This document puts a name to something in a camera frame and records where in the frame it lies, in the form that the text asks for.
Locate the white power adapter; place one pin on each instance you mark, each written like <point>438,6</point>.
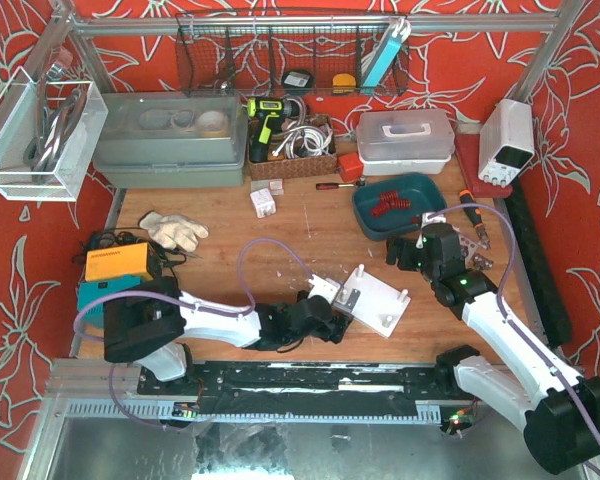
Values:
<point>263,203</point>

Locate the black cable duct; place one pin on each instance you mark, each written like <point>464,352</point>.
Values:
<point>552,311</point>

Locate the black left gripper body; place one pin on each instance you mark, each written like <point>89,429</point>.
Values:
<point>337,326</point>

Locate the red handled small tool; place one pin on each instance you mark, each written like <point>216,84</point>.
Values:
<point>333,185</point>

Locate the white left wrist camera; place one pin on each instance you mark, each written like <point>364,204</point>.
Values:
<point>326,288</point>

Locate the white work glove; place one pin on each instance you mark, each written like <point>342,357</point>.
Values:
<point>173,231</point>

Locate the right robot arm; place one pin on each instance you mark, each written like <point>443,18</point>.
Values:
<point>556,408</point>

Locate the grey metal bracket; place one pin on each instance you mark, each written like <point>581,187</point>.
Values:
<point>346,300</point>

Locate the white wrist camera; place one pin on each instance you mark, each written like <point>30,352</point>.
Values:
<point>428,218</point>
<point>326,288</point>

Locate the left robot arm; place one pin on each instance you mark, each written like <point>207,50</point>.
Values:
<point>144,324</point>

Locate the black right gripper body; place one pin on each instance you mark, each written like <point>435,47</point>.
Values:
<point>406,253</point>

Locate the teal plastic tray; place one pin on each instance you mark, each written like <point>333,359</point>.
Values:
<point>418,188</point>

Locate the black wire wall basket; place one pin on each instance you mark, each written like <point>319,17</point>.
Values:
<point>253,62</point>

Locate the brown wicker basket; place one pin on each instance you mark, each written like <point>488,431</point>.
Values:
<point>294,167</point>

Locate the green cordless drill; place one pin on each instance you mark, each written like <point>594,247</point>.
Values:
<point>270,114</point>

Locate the red large spring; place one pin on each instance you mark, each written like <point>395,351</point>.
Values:
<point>399,204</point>

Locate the black round tape measure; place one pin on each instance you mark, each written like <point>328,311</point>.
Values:
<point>297,82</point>

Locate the small metal parts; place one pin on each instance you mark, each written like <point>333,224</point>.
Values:
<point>481,263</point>

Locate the white mesh hanging basket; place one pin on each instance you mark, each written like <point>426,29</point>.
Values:
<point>48,135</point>

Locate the blue white board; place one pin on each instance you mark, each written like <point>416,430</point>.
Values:
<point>375,64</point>

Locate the orange black screwdriver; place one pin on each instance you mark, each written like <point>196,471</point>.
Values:
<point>473,214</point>

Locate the white clear toolbox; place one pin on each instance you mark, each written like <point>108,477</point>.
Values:
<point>404,141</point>

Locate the white power supply unit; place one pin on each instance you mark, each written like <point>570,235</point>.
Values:
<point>506,143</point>

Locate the white base plate with pegs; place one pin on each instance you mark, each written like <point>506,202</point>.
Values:
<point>380,306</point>

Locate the grey plastic storage box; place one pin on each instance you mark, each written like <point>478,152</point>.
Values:
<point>166,140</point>

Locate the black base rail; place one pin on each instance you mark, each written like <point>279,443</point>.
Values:
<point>294,390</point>

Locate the teal box device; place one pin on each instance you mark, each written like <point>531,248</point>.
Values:
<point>90,291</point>

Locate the yellow tape measure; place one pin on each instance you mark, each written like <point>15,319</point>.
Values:
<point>343,84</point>

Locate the aluminium frame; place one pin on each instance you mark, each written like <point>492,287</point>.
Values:
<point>66,25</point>

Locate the red small box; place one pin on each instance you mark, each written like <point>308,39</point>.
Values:
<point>350,167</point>

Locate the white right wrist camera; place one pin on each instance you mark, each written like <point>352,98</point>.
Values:
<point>428,218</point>

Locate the yellow box device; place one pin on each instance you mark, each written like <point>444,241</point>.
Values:
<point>138,259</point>

